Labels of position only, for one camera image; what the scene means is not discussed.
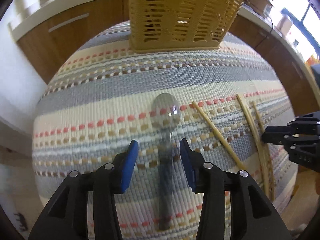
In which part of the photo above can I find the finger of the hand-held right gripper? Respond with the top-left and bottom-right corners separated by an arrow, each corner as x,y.
287,112 -> 320,131
261,126 -> 297,146

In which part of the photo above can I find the wooden kitchen cabinet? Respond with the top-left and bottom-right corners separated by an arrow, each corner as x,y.
16,0 -> 320,128

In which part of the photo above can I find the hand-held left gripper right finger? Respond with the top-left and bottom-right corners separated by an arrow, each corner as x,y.
179,138 -> 292,240

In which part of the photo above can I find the silver cabinet handle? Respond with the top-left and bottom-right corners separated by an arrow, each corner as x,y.
291,61 -> 302,77
48,13 -> 90,32

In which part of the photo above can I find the yellow plastic utensil basket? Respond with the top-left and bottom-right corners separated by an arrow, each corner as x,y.
128,0 -> 248,53

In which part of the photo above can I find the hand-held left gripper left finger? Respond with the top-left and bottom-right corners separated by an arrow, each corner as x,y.
29,139 -> 139,240

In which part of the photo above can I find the wooden chopstick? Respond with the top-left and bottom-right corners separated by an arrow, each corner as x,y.
251,101 -> 275,201
192,101 -> 247,171
236,94 -> 270,198

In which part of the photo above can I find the striped woven table mat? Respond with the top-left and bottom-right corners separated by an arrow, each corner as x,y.
32,21 -> 298,240

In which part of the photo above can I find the black power cable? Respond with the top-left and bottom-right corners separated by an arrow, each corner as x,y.
254,15 -> 275,50

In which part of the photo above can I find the clear spoon with dark handle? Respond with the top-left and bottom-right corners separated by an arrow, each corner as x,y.
151,93 -> 181,231

